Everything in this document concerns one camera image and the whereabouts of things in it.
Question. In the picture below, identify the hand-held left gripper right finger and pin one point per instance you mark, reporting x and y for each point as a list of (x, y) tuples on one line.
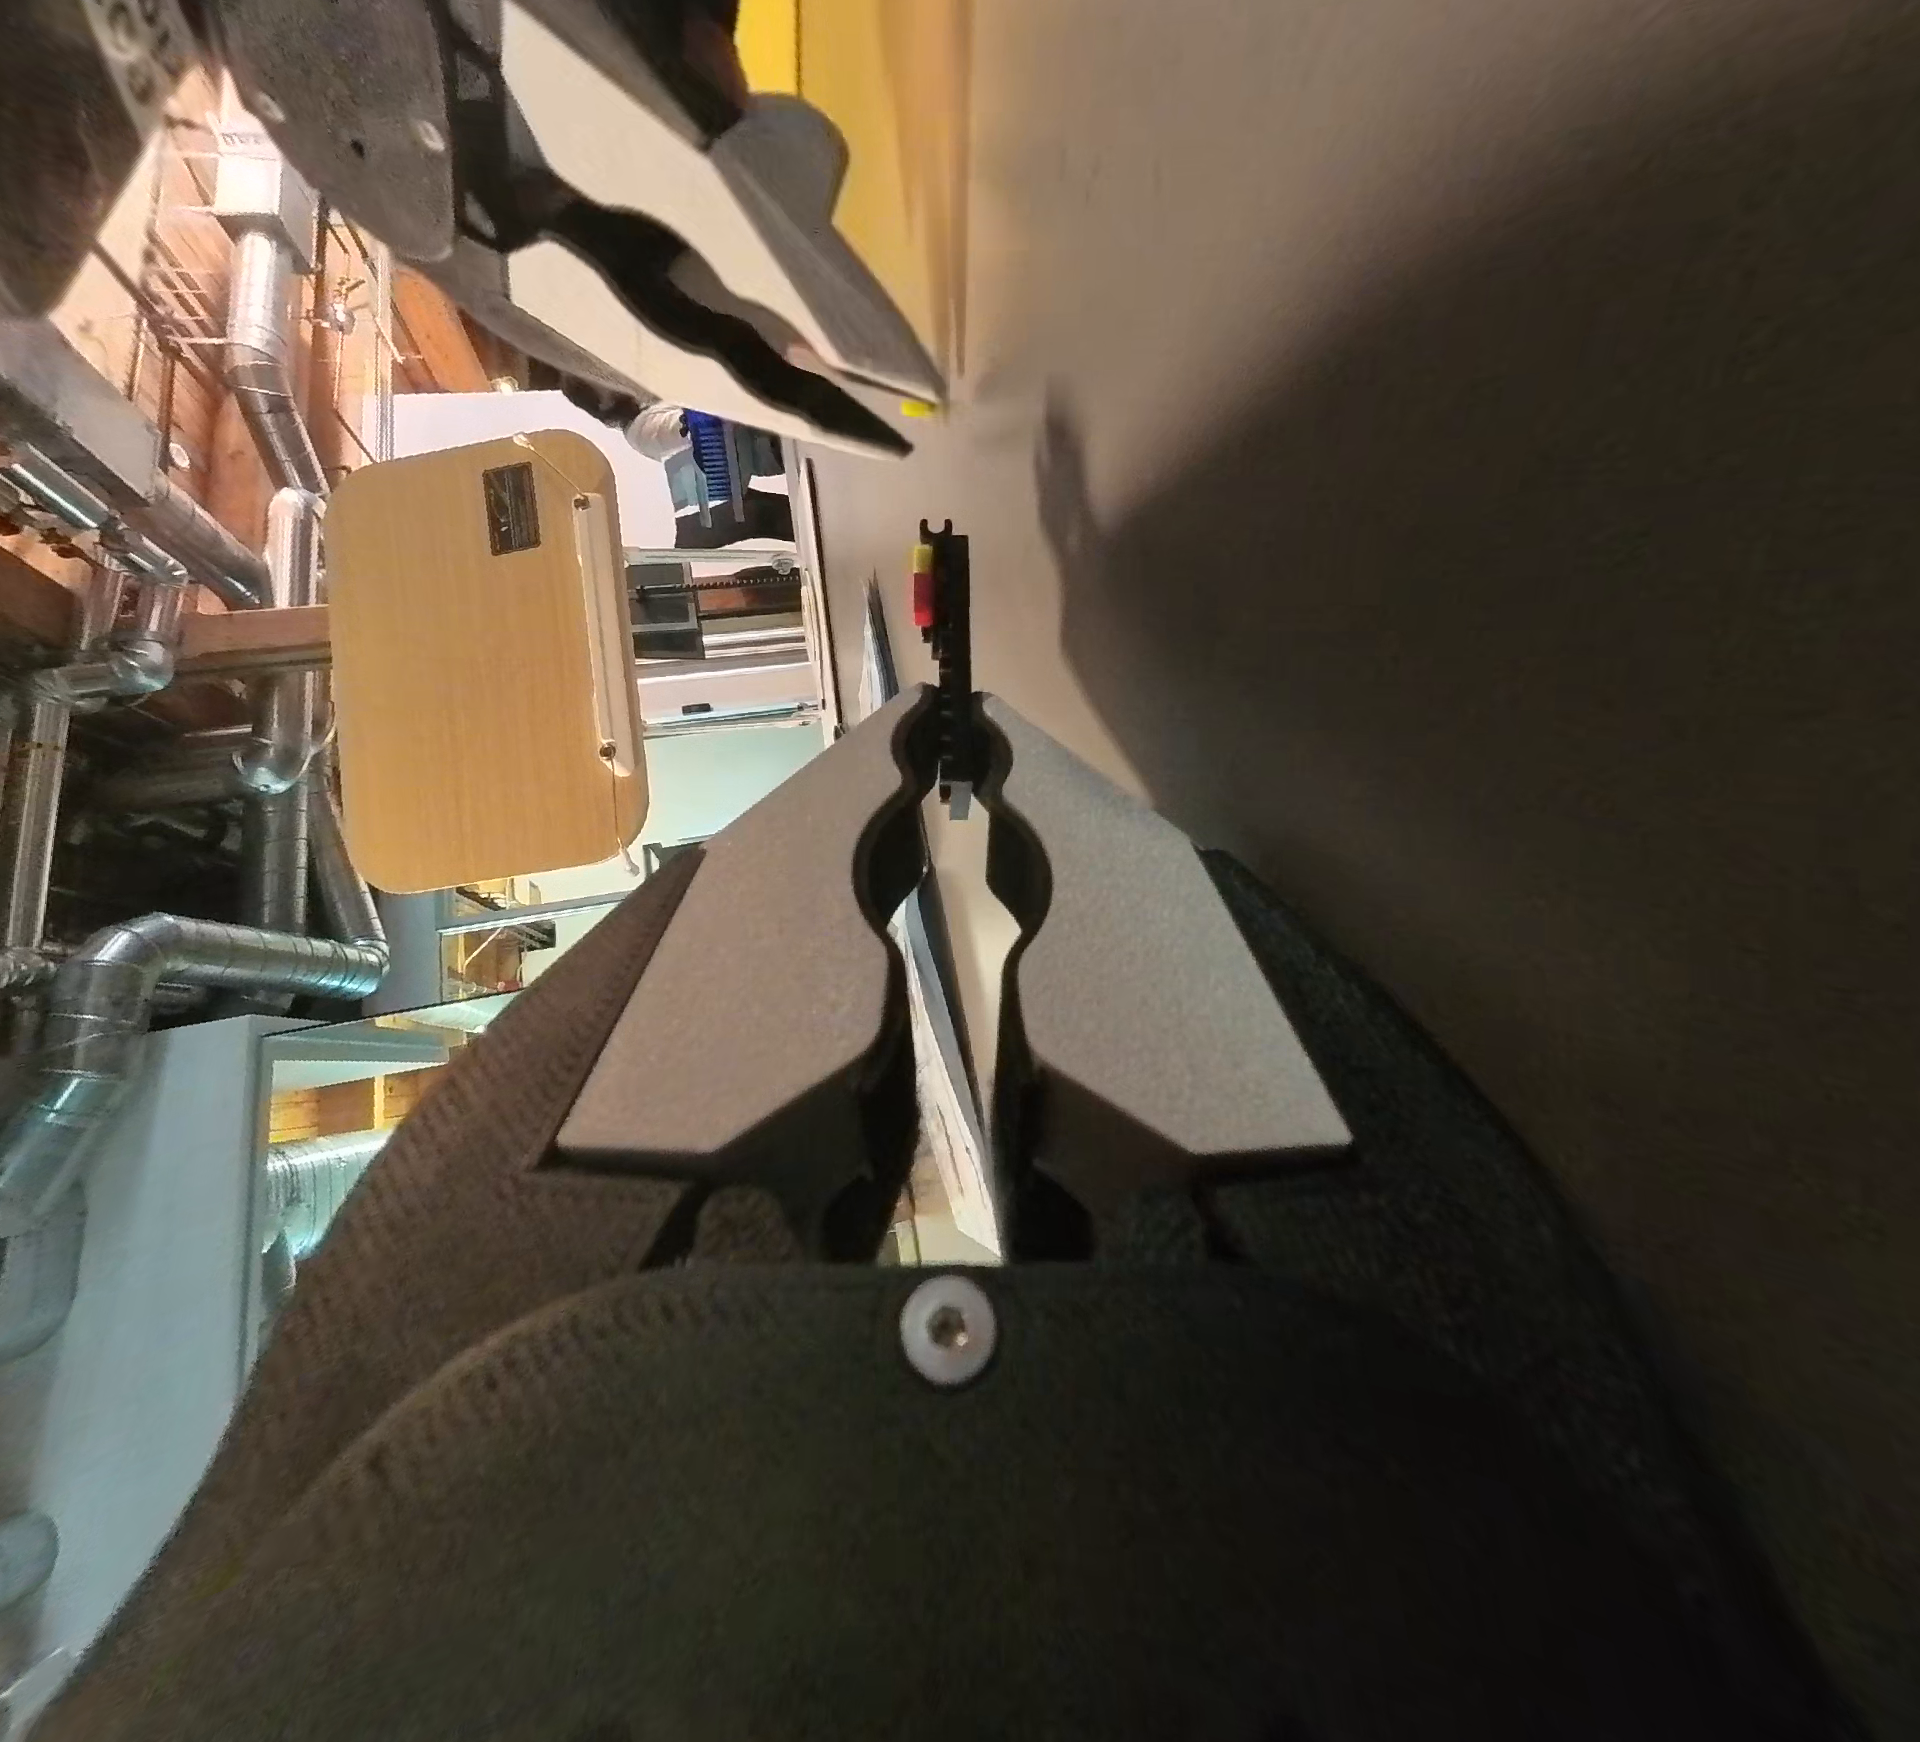
[(1187, 1022)]

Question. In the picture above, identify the light wooden table board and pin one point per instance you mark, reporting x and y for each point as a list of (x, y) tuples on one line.
[(464, 663)]

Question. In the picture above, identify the yellow plastic bin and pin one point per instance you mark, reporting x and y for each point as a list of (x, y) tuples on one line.
[(870, 0)]

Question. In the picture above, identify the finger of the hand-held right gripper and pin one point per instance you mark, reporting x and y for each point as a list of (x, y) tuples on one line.
[(601, 318), (631, 137)]

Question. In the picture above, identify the blue plastic rack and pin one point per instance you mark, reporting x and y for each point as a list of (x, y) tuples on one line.
[(736, 459)]

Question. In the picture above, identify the black lego plate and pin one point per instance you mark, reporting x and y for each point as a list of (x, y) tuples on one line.
[(953, 647)]

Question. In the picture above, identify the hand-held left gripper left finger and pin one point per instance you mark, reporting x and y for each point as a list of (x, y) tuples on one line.
[(736, 994)]

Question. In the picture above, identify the silver ventilation duct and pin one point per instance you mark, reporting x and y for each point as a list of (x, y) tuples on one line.
[(263, 304)]

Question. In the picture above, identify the lego instruction booklet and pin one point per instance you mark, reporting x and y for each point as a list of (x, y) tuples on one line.
[(953, 1052)]

